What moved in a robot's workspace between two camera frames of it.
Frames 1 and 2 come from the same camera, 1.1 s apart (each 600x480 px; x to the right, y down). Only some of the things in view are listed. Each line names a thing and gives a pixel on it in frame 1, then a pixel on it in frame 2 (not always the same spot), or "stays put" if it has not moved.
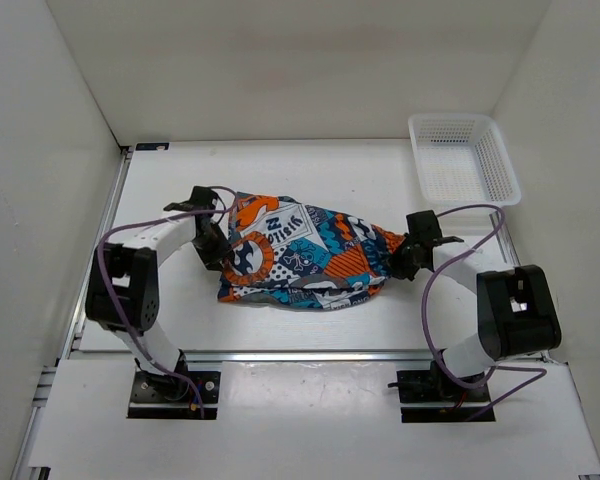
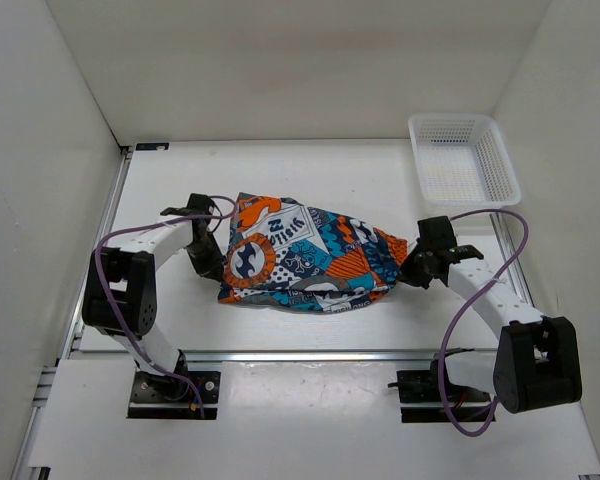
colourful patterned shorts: x=288 y=254 stays put
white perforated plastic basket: x=463 y=160 stays put
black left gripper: x=222 y=250 → x=213 y=267
